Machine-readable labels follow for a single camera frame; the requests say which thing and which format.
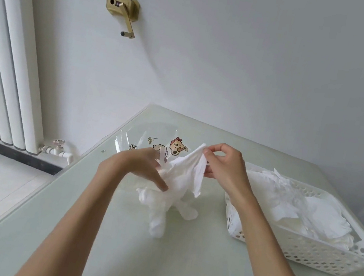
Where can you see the person's right hand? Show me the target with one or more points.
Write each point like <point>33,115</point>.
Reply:
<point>231,174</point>

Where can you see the person's left hand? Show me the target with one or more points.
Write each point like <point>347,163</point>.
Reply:
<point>136,163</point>

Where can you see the clear bear-print plastic bag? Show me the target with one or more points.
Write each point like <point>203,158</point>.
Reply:
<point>177,145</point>

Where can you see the stack of white gloves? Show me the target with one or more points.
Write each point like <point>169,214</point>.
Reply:
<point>312,213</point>

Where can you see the white perforated plastic basket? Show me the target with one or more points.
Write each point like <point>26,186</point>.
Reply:
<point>305,254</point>

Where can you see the person's right forearm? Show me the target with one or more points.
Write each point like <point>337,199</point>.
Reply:
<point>274,270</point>

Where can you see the person's left forearm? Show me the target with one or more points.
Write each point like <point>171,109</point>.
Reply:
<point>69,232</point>

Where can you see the white radiator valve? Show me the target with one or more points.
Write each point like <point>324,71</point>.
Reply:
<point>56,150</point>

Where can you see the brass wall crank winch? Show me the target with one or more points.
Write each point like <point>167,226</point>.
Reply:
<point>130,7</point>

